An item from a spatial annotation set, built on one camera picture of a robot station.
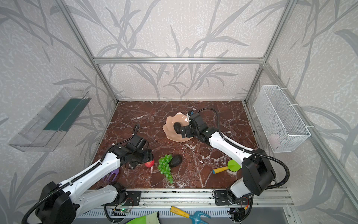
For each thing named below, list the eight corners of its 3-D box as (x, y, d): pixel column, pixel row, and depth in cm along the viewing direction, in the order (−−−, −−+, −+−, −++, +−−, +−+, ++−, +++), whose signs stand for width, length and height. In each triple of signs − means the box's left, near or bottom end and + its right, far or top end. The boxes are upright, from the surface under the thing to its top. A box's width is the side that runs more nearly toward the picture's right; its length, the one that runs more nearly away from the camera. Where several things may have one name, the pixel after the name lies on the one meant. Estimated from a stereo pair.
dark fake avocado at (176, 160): (169, 166, 87) (168, 164, 83) (175, 155, 91) (174, 152, 88) (176, 170, 85) (176, 168, 82) (182, 159, 90) (182, 156, 86)
